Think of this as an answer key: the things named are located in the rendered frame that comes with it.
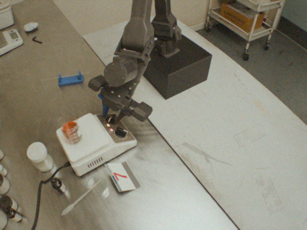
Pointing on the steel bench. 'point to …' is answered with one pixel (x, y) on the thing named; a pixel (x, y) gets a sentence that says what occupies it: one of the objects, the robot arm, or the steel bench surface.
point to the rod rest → (71, 80)
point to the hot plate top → (71, 149)
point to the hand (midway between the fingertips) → (113, 111)
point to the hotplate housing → (99, 154)
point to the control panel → (115, 129)
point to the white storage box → (6, 14)
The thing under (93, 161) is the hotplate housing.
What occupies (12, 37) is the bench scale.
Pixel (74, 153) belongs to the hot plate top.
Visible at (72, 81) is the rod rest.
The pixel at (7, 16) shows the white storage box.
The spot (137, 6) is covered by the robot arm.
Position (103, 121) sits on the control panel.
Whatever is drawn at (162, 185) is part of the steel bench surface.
